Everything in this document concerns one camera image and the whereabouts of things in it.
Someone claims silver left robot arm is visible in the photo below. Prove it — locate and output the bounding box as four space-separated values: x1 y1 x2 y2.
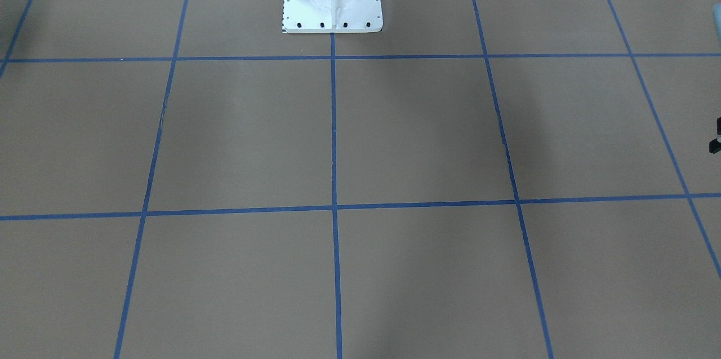
709 3 721 154

